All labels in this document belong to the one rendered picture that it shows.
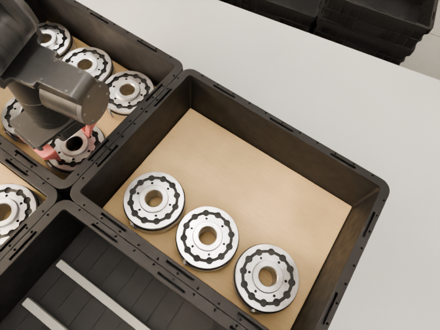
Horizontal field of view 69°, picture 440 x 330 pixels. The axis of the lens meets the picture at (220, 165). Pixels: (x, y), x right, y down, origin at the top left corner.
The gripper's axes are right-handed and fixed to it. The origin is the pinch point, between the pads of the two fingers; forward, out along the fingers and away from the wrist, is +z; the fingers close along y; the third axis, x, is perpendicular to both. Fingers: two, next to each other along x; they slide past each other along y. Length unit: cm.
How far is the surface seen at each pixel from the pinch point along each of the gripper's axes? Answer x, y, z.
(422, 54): -48, 189, 78
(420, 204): -60, 44, 15
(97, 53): 13.5, 17.7, 0.4
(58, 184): -7.7, -6.6, -5.5
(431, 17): -37, 124, 22
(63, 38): 21.6, 15.8, 0.4
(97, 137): -1.4, 4.2, 1.0
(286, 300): -43.8, 3.2, 1.0
